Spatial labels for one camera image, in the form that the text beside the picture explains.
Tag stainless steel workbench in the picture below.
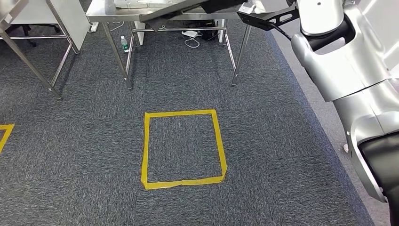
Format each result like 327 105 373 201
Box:
86 0 253 90

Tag black office chair base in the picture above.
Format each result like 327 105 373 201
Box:
6 24 60 48

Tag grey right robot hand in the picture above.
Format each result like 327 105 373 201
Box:
254 0 295 14

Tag white panel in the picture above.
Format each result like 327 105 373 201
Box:
11 0 91 52

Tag black item under desk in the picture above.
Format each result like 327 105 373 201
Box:
201 20 219 41

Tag stamped grey metal plate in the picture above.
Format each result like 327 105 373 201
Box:
113 0 188 9

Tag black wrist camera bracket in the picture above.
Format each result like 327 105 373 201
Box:
237 8 300 31

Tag steel frame side table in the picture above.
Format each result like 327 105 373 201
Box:
0 0 82 100

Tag long black plastic part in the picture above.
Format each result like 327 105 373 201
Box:
139 0 250 32

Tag yellow floor tape square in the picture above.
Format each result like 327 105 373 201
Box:
141 109 228 190
0 124 15 154

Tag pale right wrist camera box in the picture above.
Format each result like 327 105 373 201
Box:
238 3 255 14

